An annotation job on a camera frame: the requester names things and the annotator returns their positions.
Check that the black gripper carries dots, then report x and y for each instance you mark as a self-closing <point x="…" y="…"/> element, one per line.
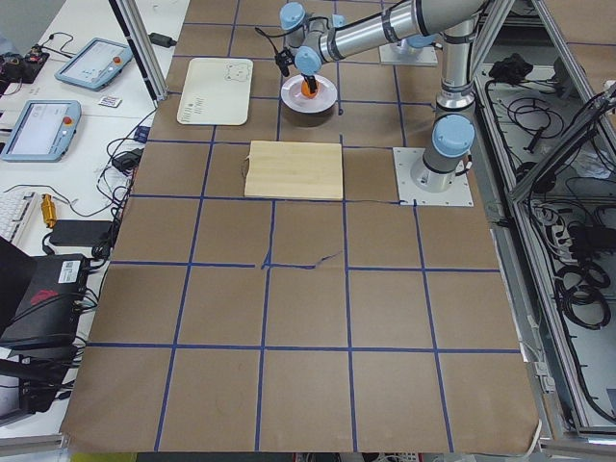
<point x="310" y="79"/>

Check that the orange fruit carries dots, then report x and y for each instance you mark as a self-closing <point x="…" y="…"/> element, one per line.
<point x="304" y="91"/>

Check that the white round plate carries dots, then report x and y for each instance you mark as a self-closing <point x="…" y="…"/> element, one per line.
<point x="295" y="95"/>

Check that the cream bear tray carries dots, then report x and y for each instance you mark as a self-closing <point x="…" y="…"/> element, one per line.
<point x="216" y="92"/>

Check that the bamboo cutting board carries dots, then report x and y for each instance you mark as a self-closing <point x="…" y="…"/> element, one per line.
<point x="295" y="170"/>

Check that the black power adapter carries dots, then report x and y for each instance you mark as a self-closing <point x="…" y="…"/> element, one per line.
<point x="162" y="40"/>

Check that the small printed card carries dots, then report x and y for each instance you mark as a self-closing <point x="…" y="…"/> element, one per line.
<point x="110" y="101"/>

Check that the upper teach pendant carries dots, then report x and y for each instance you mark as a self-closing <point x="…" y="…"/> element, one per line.
<point x="96" y="65"/>

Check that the teach pendant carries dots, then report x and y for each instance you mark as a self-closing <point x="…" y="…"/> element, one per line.
<point x="43" y="131"/>
<point x="96" y="65"/>

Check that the lower teach pendant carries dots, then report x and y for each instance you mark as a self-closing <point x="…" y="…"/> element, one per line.
<point x="43" y="131"/>

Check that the black flat power brick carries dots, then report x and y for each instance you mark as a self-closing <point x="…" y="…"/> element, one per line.
<point x="70" y="232"/>

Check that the yellow metal tool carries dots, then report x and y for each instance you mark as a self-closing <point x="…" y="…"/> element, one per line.
<point x="48" y="211"/>

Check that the white keyboard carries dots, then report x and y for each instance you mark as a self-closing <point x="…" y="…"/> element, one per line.
<point x="17" y="208"/>

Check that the black laptop computer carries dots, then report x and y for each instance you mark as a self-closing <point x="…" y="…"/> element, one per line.
<point x="39" y="298"/>

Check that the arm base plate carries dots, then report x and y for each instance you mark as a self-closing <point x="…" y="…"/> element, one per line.
<point x="420" y="186"/>
<point x="407" y="55"/>

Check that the aluminium frame post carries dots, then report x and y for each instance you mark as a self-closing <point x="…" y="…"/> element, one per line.
<point x="130" y="22"/>

